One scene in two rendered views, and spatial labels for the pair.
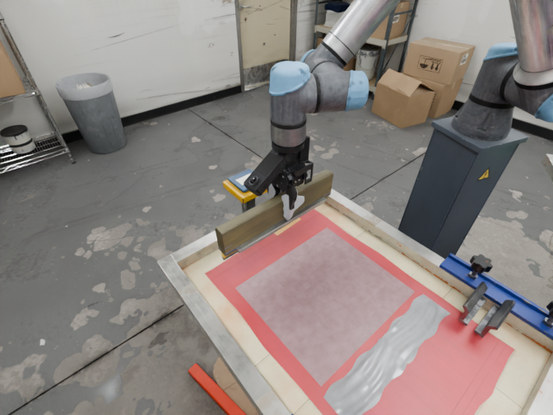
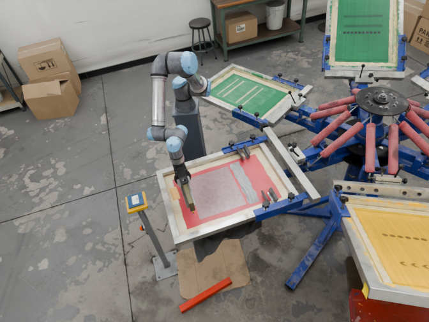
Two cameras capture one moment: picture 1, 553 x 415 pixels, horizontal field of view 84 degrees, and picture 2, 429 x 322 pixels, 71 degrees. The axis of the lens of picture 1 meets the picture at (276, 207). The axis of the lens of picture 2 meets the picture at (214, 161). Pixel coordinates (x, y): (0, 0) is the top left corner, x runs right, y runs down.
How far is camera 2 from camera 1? 129 cm
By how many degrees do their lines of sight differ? 44
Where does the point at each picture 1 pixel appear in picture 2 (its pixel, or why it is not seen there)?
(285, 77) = (178, 144)
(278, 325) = (222, 209)
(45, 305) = not seen: outside the picture
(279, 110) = (179, 154)
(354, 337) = (235, 189)
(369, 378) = (249, 190)
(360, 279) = (216, 178)
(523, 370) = (260, 155)
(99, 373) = not seen: outside the picture
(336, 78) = (180, 133)
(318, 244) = (193, 185)
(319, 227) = not seen: hidden behind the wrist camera
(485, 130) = (191, 107)
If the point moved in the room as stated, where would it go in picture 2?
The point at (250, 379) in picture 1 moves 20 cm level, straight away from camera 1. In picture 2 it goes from (239, 219) to (205, 216)
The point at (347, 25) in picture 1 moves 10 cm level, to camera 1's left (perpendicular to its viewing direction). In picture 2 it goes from (161, 115) to (152, 127)
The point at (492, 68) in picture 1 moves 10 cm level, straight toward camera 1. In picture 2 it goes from (180, 90) to (188, 96)
